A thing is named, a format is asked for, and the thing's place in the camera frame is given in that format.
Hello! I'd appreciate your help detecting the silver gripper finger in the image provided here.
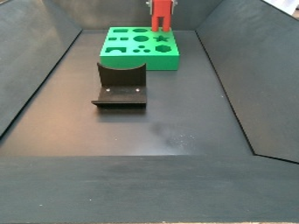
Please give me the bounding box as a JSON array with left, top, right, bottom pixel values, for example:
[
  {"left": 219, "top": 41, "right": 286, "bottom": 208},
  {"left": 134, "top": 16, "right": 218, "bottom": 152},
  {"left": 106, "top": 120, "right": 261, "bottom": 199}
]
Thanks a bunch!
[
  {"left": 146, "top": 0, "right": 154, "bottom": 14},
  {"left": 171, "top": 0, "right": 178, "bottom": 14}
]

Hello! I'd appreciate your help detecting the red two-legged block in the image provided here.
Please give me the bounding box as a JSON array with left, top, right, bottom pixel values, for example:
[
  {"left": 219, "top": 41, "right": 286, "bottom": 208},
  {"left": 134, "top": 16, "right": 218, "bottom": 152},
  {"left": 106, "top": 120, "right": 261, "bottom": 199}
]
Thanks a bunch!
[{"left": 152, "top": 0, "right": 172, "bottom": 32}]

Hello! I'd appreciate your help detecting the green shape sorting board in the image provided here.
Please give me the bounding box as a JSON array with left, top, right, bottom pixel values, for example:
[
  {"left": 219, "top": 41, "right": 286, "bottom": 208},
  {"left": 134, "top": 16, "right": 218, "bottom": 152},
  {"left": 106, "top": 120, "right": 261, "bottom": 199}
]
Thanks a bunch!
[{"left": 99, "top": 27, "right": 180, "bottom": 71}]

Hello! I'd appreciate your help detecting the black curved holder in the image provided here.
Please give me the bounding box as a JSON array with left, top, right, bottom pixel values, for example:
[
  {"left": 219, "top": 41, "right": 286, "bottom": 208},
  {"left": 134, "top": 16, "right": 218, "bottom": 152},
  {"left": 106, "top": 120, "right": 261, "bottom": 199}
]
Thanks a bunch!
[{"left": 91, "top": 63, "right": 147, "bottom": 107}]

